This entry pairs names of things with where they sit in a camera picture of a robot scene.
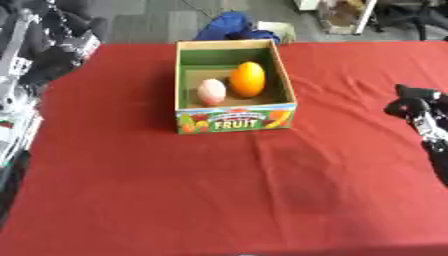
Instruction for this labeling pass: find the blue bag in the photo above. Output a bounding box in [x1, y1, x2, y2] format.
[192, 11, 282, 45]

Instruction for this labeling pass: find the black office chair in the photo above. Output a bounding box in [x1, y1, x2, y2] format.
[371, 0, 448, 42]

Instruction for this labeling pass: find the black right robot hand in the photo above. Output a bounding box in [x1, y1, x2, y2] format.
[381, 83, 448, 188]

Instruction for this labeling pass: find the white table leg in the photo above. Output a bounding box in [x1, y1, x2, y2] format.
[351, 0, 380, 36]

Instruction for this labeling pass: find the pink oval toy fruit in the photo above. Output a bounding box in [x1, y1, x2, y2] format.
[196, 78, 228, 107]

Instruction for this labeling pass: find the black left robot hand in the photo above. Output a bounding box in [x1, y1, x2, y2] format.
[19, 0, 111, 87]

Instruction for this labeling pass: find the tan cardboard box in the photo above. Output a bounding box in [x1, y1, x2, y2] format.
[316, 0, 368, 35]

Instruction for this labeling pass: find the orange oval toy fruit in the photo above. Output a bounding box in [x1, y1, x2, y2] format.
[227, 61, 268, 99]

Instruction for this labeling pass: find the white paper bag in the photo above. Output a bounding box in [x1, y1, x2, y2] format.
[255, 20, 298, 44]

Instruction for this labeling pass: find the cardboard box with green inside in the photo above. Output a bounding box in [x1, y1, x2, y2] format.
[173, 38, 300, 135]

